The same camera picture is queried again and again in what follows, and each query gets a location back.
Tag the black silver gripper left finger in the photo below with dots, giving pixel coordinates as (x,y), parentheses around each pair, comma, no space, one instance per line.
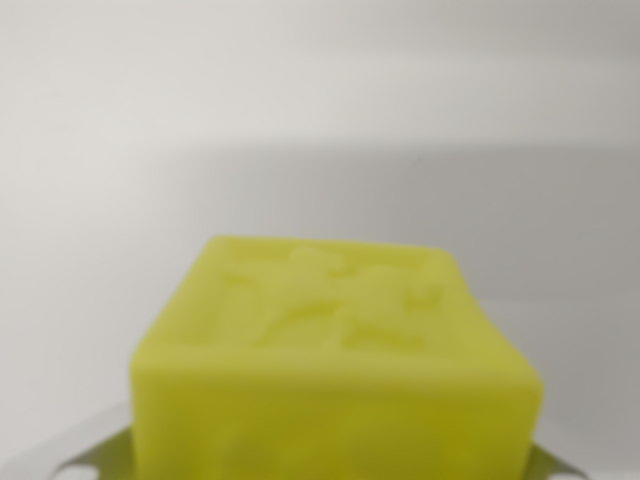
(107,460)

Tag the black silver gripper right finger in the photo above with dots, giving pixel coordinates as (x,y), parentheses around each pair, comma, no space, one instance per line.
(550,465)

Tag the yellow embossed cube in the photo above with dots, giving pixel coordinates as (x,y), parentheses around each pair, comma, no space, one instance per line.
(335,380)

